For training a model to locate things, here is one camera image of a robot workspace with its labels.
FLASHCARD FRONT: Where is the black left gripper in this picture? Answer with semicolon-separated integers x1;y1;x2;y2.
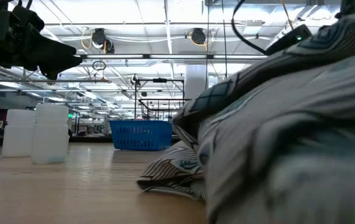
0;0;83;80

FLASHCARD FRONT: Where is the white plastic pill bottle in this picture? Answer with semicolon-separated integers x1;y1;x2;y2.
2;108;37;158
30;103;70;165

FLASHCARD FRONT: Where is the grey patterned cloth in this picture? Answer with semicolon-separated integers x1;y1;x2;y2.
136;11;355;224

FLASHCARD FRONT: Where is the blue plastic basket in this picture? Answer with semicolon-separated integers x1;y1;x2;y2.
109;120;173;151

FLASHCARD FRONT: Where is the white building column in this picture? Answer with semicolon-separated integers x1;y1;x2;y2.
185;64;209;100

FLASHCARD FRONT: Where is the black ceiling cable reel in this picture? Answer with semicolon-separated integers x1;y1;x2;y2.
129;73;141;87
91;27;115;54
191;27;208;46

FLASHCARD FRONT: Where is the yellow cable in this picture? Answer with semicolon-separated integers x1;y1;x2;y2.
280;0;295;31

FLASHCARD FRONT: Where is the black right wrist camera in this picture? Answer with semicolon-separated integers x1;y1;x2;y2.
265;24;313;56

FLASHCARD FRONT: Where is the black distant gantry frame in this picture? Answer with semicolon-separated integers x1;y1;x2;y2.
133;78;186;121

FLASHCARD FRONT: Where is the black right camera cable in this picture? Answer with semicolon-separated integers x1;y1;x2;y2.
231;0;270;56

